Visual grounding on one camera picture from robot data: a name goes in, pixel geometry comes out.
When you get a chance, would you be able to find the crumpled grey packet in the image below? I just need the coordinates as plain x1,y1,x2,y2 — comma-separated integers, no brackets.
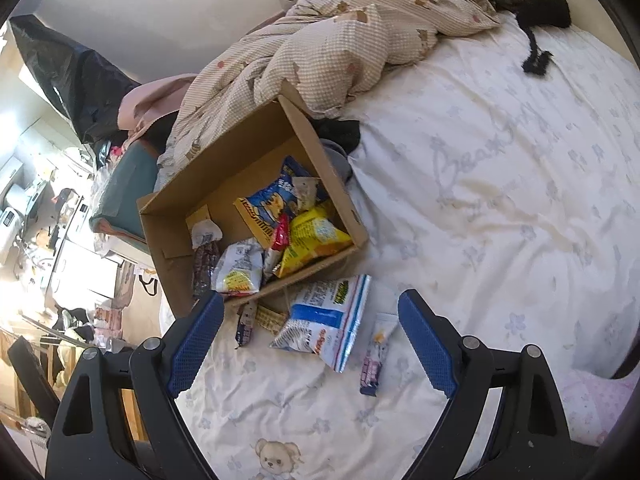
291,176,322,212

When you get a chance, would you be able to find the small dark blue packet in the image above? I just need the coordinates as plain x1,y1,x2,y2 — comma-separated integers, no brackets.
234,299,259,349

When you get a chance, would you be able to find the small brown and white sachet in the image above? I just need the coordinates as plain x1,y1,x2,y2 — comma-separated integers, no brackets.
359,312,399,397

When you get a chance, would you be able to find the pink cloth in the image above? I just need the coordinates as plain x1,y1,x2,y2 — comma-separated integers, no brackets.
116,73,200,142

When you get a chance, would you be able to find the long white red-ended snack packet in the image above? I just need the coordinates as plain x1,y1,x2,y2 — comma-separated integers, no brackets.
261,212,292,283

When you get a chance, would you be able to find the white countertop appliance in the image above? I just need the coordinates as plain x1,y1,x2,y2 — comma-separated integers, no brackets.
0,157,31,266

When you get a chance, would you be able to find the black cloth with braided cord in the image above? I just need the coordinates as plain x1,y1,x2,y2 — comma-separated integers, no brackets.
516,0,572,77

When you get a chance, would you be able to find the dark jerky packet clear top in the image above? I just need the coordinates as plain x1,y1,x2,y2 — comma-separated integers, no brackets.
191,219,224,298

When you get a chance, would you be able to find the blue yellow snack packet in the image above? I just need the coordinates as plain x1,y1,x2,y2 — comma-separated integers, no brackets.
233,155,323,246

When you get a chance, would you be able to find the beige orange flat packet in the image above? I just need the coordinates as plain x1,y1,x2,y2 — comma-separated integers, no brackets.
254,304,291,337

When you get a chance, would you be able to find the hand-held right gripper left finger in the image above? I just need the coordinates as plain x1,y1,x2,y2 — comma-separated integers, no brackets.
45,290,226,480

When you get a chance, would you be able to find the pink patterned pillow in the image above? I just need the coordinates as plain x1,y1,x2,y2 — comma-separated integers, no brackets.
552,369,640,448

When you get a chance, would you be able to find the black plastic bag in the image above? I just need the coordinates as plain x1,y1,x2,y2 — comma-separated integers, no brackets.
9,14,143,145

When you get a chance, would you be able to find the cardboard box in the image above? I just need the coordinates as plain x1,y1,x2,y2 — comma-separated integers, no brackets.
136,94,370,318

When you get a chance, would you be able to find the large white blue snack packet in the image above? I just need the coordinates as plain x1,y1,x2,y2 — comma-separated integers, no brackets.
269,274,372,374

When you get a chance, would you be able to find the beige checked blanket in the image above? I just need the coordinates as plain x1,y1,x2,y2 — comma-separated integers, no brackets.
156,0,503,193

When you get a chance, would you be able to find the black garment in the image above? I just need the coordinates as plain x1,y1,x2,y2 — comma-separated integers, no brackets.
312,118,362,153

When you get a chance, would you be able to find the white red puffed snack packet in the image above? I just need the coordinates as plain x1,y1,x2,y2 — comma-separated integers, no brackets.
211,238,265,295

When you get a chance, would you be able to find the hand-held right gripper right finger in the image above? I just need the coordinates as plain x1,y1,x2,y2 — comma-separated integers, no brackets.
397,289,581,480

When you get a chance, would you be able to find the grey cloth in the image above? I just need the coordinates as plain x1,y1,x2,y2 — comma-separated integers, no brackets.
319,138,355,183

